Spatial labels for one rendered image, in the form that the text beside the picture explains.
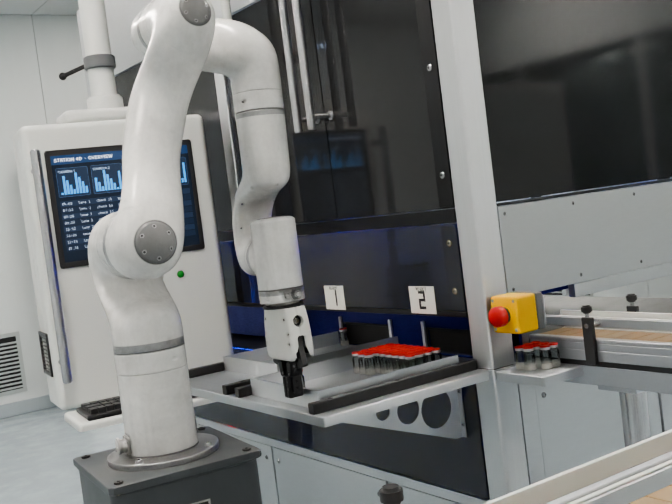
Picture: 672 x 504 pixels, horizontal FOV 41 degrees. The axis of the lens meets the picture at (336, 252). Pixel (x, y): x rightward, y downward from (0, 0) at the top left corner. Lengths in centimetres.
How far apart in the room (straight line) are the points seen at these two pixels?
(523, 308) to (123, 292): 74
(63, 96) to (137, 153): 581
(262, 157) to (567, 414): 86
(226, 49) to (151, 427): 67
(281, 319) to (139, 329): 27
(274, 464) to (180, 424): 116
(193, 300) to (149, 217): 110
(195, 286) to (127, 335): 105
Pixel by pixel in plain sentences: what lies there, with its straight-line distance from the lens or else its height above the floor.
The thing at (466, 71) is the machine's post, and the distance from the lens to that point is 184.
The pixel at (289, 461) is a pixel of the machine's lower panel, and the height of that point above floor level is 55.
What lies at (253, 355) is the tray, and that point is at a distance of 227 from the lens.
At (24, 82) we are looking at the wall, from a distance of 728.
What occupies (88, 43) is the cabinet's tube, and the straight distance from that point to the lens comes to 263.
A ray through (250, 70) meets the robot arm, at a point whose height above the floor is 150.
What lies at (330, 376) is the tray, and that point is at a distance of 197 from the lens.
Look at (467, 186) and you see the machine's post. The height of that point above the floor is 125.
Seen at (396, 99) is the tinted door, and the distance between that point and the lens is 199.
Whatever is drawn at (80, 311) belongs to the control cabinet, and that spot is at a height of 105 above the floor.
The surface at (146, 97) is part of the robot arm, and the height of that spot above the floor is 146.
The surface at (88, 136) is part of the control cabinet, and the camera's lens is 251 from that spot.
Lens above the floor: 125
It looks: 3 degrees down
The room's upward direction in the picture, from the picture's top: 7 degrees counter-clockwise
